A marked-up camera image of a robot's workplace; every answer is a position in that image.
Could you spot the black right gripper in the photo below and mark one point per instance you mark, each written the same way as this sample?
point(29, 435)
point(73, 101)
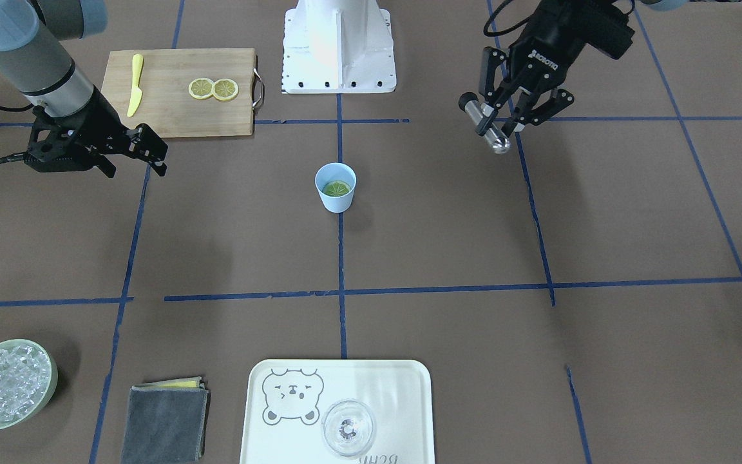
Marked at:
point(98, 120)

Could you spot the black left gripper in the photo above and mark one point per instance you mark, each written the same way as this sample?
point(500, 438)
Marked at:
point(554, 40)

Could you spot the steel muddler black tip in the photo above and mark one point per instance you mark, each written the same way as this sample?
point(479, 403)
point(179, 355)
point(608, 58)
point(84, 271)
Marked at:
point(490, 125)

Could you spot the lemon slice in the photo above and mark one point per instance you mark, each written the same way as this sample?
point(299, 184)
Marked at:
point(201, 88)
point(336, 189)
point(225, 90)

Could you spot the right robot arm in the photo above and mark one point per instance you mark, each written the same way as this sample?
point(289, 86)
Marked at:
point(32, 57)

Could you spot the blue paper cup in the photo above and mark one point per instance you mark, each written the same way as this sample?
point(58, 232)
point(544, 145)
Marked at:
point(331, 172)

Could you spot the wooden cutting board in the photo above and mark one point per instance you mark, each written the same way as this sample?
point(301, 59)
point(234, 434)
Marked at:
point(166, 105)

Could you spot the yellow plastic knife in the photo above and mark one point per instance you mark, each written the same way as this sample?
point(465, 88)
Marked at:
point(135, 97)

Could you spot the green bowl of ice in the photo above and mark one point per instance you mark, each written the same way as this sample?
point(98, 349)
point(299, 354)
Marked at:
point(28, 380)

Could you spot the grey folded cloth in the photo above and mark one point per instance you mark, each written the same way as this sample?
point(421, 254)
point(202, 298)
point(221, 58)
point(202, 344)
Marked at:
point(165, 421)

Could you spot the cream bear tray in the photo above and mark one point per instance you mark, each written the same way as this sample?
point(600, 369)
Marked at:
point(288, 399)

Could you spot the clear wine glass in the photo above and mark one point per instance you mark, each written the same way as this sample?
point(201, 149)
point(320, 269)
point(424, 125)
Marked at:
point(349, 428)

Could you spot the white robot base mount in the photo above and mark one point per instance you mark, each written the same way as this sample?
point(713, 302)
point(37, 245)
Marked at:
point(338, 47)

